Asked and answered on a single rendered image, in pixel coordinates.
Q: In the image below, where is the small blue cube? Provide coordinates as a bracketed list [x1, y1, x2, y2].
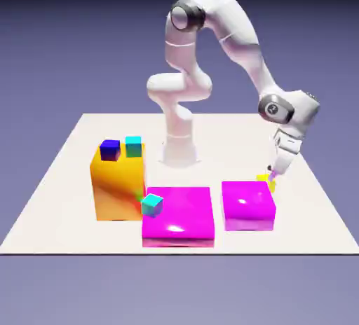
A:
[99, 139, 121, 162]

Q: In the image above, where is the small yellow cube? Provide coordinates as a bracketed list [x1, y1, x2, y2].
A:
[255, 174, 277, 193]

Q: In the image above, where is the large orange box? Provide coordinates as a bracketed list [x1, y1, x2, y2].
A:
[89, 141, 147, 221]

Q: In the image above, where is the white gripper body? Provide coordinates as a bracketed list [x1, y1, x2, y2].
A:
[272, 146, 299, 176]

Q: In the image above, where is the large magenta box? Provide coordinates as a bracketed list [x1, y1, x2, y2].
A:
[221, 180, 277, 232]
[141, 186, 216, 248]

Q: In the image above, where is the small cyan cube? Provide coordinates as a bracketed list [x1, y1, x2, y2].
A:
[125, 135, 142, 158]
[140, 193, 164, 219]

